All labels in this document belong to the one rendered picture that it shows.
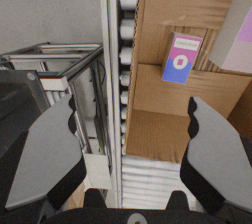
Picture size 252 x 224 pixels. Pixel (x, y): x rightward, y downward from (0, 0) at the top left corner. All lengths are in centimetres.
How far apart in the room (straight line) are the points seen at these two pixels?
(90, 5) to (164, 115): 95
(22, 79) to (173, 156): 48
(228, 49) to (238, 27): 4
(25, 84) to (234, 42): 54
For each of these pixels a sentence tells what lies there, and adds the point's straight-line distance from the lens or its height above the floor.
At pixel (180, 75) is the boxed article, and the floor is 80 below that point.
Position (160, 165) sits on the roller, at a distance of 65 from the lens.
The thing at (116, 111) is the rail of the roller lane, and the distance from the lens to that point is 45.
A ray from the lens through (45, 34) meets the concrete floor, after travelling 137.
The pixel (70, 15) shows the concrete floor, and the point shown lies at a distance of 123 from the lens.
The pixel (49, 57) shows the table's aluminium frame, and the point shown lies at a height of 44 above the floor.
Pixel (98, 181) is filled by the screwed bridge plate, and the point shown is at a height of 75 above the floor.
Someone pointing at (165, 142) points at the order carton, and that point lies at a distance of 35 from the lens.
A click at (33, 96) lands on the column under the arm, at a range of 54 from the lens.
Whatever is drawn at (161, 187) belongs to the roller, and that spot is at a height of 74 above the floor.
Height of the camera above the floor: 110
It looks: 58 degrees down
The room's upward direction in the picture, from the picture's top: 166 degrees counter-clockwise
